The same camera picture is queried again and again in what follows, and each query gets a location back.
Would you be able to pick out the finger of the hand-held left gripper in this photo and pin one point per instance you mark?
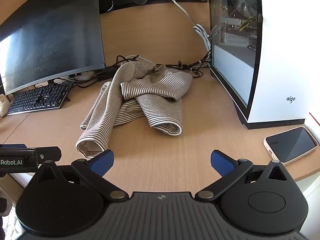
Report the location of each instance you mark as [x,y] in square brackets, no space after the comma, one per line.
[48,153]
[13,146]

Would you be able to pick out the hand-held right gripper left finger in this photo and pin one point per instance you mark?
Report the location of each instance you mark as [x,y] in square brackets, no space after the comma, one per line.
[102,163]

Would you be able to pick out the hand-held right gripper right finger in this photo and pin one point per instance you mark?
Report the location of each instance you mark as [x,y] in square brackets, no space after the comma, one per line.
[221,163]

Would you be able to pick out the striped beige sweater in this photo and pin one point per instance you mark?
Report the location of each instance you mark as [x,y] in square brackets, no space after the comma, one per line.
[150,85]

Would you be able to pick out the black keyboard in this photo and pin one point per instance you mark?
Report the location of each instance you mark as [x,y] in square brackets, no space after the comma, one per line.
[37,98]

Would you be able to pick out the smartphone with cream case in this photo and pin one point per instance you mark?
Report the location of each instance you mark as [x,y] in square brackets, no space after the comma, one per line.
[291,143]

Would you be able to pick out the white power strip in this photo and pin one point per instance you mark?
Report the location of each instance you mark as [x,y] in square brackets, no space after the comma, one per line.
[83,76]

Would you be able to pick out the white computer case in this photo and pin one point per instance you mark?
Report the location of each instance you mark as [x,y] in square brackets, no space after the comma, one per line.
[275,67]

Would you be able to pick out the curved black monitor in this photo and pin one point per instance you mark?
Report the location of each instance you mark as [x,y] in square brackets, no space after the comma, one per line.
[50,35]

